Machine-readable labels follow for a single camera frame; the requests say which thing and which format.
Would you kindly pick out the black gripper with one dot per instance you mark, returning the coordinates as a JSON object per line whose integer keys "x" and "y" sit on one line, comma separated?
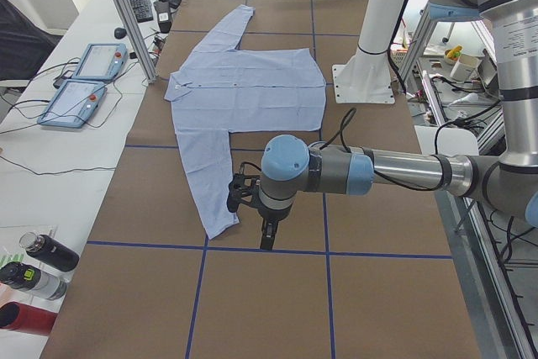
{"x": 272, "y": 214}

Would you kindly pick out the light blue striped shirt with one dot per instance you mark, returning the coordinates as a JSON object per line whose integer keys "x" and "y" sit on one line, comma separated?
{"x": 219, "y": 90}

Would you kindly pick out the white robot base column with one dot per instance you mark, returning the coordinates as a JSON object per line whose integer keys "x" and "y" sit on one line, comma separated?
{"x": 366, "y": 77}

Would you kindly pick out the black water bottle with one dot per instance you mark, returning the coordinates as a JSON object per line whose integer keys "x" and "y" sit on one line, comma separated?
{"x": 49, "y": 251}

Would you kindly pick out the lower blue teach pendant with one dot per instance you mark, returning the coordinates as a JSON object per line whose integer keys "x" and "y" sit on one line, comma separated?
{"x": 73, "y": 104}

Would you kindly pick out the blue teach pendant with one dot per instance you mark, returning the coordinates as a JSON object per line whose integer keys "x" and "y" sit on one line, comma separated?
{"x": 101, "y": 62}
{"x": 73, "y": 104}

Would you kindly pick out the upper blue teach pendant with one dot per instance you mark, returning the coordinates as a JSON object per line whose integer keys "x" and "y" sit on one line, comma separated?
{"x": 101, "y": 62}

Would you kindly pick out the black computer mouse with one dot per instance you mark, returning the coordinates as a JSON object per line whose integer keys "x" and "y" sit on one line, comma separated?
{"x": 119, "y": 33}

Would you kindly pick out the white square container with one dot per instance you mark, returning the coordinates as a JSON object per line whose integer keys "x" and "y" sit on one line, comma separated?
{"x": 464, "y": 67}

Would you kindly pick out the clear bottle green latch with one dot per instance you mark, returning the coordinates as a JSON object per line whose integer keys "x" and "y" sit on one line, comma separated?
{"x": 29, "y": 279}

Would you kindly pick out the black keyboard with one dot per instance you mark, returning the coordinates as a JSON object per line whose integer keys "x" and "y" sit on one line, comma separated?
{"x": 142, "y": 10}

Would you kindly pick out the red water bottle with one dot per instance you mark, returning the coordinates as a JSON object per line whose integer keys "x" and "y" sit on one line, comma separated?
{"x": 27, "y": 319}

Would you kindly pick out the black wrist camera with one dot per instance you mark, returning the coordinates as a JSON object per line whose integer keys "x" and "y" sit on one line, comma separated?
{"x": 243, "y": 189}

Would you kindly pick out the aluminium frame post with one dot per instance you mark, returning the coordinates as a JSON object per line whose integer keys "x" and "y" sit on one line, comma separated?
{"x": 130, "y": 23}

